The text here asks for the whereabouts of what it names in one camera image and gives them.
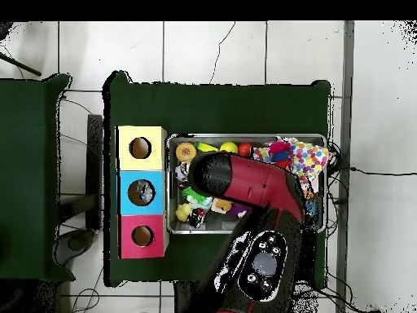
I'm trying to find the multicoloured spiky caterpillar toy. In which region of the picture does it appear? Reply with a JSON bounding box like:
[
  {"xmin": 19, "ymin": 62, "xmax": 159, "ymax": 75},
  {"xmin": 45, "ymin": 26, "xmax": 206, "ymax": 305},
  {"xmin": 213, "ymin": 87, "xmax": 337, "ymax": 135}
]
[{"xmin": 266, "ymin": 139, "xmax": 294, "ymax": 170}]

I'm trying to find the shallow clear mesh bin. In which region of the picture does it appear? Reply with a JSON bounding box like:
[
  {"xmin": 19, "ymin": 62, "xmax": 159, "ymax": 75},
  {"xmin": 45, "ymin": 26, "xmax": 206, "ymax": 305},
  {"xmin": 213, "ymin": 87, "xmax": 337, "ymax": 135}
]
[{"xmin": 165, "ymin": 133, "xmax": 327, "ymax": 235}]

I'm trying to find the wooden box with three holes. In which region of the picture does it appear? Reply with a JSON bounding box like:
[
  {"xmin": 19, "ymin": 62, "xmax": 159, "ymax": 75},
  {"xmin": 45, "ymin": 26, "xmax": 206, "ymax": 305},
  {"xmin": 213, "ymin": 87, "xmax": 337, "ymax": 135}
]
[{"xmin": 116, "ymin": 125, "xmax": 169, "ymax": 260}]

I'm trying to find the green spiky rubber ball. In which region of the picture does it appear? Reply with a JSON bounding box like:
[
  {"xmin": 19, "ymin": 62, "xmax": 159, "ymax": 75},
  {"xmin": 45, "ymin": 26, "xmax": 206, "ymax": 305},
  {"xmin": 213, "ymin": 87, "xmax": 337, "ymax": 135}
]
[{"xmin": 182, "ymin": 187, "xmax": 211, "ymax": 207}]

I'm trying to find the orange ball with cream dots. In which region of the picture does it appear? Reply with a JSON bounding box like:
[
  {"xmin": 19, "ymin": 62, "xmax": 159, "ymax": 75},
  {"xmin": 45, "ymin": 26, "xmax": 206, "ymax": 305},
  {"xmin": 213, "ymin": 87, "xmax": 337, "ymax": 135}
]
[{"xmin": 175, "ymin": 142, "xmax": 196, "ymax": 164}]

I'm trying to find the plain yellow ball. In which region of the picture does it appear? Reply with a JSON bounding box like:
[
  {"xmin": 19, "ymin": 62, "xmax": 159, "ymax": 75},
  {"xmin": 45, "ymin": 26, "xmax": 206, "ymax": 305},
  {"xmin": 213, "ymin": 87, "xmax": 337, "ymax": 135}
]
[{"xmin": 220, "ymin": 141, "xmax": 239, "ymax": 156}]

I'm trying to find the tan plush animal toy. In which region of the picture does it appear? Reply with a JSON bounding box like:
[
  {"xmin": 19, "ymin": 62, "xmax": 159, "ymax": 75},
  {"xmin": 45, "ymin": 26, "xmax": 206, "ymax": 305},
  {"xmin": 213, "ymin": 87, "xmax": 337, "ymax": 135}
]
[{"xmin": 212, "ymin": 198, "xmax": 234, "ymax": 215}]

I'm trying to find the yellow rubber duck toy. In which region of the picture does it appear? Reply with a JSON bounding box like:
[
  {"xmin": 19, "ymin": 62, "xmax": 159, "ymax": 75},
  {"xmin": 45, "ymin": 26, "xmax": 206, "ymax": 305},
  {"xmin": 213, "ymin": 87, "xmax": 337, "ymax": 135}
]
[{"xmin": 175, "ymin": 203, "xmax": 195, "ymax": 223}]

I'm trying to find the dark green table cloth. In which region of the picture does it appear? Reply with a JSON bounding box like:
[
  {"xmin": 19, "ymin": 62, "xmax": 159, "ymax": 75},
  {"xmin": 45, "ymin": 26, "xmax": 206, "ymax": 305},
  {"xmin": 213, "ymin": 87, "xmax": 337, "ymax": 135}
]
[
  {"xmin": 103, "ymin": 70, "xmax": 332, "ymax": 288},
  {"xmin": 0, "ymin": 71, "xmax": 74, "ymax": 283}
]

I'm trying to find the polka dot cloth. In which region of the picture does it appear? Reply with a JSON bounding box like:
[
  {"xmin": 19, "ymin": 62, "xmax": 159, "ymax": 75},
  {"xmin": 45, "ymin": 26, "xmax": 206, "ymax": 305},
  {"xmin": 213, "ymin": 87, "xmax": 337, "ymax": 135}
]
[{"xmin": 252, "ymin": 135, "xmax": 330, "ymax": 193}]

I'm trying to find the black panel stand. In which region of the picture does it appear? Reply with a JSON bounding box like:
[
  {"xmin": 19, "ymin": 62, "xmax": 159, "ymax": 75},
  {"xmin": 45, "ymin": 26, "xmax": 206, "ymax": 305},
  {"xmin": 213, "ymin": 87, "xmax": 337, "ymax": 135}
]
[{"xmin": 86, "ymin": 113, "xmax": 104, "ymax": 231}]

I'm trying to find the grey stand base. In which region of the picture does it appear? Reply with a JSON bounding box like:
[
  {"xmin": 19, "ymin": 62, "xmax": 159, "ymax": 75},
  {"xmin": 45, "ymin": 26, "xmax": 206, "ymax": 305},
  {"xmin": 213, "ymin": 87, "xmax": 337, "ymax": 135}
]
[{"xmin": 55, "ymin": 227, "xmax": 98, "ymax": 267}]

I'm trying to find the black cable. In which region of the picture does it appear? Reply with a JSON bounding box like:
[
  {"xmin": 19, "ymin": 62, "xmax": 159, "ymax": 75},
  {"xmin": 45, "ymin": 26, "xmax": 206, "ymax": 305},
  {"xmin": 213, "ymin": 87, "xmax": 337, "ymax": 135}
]
[{"xmin": 348, "ymin": 165, "xmax": 417, "ymax": 177}]

